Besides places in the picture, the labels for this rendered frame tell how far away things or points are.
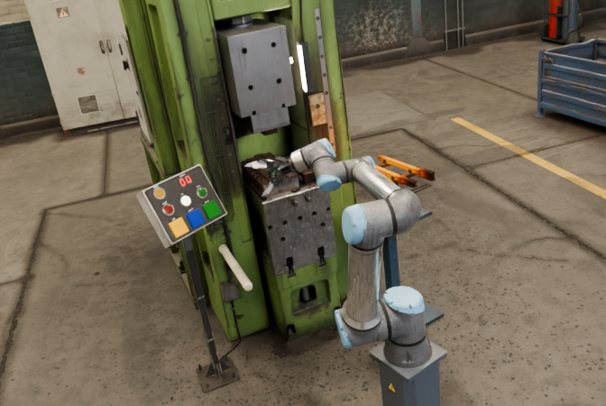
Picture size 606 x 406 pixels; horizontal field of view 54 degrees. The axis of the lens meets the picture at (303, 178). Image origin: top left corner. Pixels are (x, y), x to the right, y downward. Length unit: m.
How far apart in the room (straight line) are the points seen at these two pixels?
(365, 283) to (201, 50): 1.51
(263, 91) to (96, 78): 5.49
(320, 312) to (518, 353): 1.09
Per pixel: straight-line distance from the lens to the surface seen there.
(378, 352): 2.50
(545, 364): 3.40
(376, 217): 1.79
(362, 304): 2.12
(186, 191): 2.86
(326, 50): 3.24
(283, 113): 3.04
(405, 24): 9.82
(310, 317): 3.53
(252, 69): 2.94
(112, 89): 8.32
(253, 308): 3.59
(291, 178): 3.16
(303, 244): 3.27
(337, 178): 2.33
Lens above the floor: 2.21
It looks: 23 degrees down
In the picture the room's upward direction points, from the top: 8 degrees counter-clockwise
